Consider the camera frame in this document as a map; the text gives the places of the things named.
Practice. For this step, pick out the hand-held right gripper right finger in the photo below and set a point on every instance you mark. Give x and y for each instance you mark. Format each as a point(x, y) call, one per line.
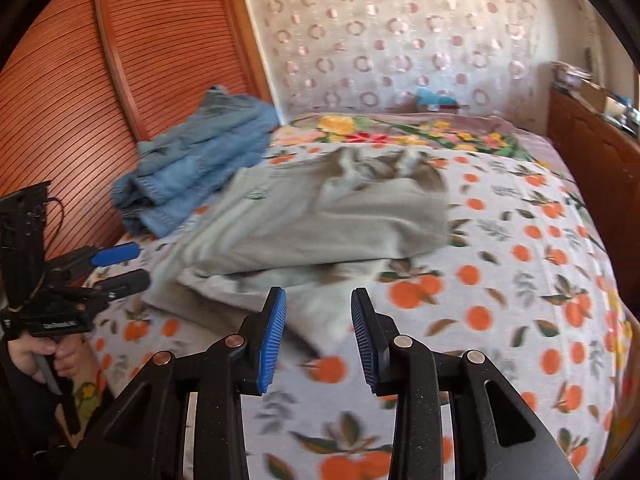
point(362, 341)

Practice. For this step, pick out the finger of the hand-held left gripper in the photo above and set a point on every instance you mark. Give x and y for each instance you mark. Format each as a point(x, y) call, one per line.
point(131, 282)
point(117, 253)

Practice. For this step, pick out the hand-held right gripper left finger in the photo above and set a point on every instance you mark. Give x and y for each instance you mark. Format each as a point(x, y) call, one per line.
point(272, 341)

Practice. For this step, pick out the grey pants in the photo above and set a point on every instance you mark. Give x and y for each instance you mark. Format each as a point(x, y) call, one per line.
point(320, 220)

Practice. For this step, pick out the person's left hand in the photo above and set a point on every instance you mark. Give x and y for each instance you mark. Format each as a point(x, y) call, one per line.
point(70, 357)

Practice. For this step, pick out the blue jeans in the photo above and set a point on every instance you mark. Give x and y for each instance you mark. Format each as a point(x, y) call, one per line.
point(200, 165)

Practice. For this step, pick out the orange fruit print bedsheet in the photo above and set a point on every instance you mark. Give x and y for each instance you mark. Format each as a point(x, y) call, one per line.
point(500, 285)

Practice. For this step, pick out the wooden louvred wardrobe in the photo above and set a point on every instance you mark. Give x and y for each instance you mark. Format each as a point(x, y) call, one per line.
point(100, 85)

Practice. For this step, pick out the floral blanket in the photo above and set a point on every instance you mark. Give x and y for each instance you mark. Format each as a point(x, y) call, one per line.
point(400, 132)

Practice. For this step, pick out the blue plush toy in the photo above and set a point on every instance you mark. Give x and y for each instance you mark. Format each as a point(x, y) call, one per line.
point(434, 97)

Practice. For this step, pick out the wooden cabinet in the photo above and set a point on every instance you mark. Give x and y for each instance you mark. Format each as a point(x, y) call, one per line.
point(595, 145)

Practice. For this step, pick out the cardboard box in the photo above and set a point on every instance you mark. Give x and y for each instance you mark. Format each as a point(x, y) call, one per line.
point(597, 95)

